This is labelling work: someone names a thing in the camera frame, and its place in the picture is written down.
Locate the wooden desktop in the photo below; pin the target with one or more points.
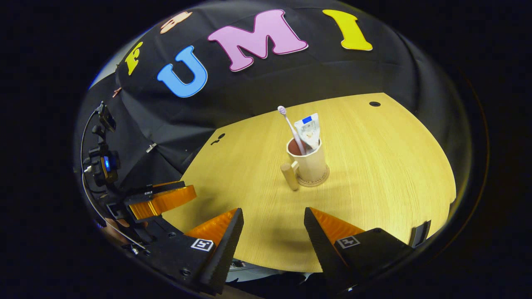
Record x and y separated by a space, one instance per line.
374 174

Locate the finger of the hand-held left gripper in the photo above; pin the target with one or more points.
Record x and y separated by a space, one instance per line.
153 191
166 201

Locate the brown backdrop clip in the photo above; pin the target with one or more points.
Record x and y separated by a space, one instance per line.
116 91

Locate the silver backdrop clip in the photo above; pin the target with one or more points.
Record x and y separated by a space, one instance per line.
151 147

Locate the pink toothbrush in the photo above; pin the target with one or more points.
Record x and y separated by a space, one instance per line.
291 126

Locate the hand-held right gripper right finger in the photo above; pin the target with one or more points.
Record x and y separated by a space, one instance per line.
322 249

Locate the white toothpaste tube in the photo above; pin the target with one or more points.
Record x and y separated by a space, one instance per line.
308 131

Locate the black table clamp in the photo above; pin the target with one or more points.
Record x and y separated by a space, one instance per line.
419 234

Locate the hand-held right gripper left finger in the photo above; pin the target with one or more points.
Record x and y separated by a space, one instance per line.
226 249

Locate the black backdrop cloth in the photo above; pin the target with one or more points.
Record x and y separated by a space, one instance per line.
291 83

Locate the round wooden coaster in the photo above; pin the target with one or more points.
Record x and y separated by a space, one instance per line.
322 181

